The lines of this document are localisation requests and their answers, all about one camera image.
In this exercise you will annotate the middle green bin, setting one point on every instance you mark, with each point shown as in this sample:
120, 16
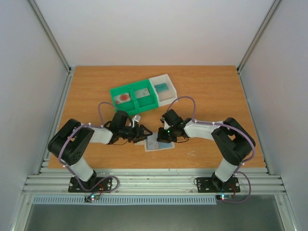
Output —
145, 103

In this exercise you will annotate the teal card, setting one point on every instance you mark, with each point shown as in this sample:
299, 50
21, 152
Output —
161, 87

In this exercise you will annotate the controller board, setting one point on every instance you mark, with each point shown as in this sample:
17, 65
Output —
224, 197
91, 198

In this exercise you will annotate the left aluminium corner post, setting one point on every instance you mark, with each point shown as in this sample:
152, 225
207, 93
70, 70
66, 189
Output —
40, 17

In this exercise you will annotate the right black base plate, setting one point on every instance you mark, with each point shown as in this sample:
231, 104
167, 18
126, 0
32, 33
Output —
205, 185

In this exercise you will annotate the aluminium rail frame front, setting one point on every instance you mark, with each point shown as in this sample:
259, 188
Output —
160, 181

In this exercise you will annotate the grey slotted cable duct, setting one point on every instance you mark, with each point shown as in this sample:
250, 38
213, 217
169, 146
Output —
125, 200

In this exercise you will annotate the left controller board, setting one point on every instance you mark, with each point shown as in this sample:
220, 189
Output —
91, 198

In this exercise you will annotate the green bin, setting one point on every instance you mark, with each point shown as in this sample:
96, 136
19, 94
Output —
129, 107
145, 103

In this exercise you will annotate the right controller board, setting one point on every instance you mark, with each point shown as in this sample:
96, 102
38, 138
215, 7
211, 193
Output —
224, 197

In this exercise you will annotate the grey card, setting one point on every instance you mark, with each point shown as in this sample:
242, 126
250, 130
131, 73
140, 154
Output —
142, 93

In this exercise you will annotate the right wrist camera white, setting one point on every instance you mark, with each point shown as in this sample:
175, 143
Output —
167, 122

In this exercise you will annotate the aluminium corner post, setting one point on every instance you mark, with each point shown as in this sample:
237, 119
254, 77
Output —
259, 33
40, 17

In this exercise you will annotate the white bin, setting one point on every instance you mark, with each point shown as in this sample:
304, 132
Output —
166, 97

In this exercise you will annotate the card with red circle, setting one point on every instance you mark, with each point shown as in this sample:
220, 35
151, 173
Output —
122, 98

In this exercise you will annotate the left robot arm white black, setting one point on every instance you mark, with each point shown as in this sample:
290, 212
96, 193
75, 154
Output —
70, 142

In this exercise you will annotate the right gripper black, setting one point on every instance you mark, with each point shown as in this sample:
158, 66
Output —
166, 135

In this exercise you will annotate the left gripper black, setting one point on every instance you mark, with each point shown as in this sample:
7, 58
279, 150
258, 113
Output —
140, 134

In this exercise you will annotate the beige card holder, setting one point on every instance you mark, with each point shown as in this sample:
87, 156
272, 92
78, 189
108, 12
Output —
151, 144

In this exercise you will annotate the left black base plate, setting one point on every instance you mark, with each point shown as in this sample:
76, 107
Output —
100, 185

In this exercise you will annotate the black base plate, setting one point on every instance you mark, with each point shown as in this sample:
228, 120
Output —
100, 185
205, 185

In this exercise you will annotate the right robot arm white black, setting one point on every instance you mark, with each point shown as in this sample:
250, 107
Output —
233, 142

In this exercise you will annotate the right aluminium corner post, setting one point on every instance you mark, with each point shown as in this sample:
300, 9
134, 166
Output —
259, 33

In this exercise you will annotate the left green bin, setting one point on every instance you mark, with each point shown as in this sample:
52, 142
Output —
129, 107

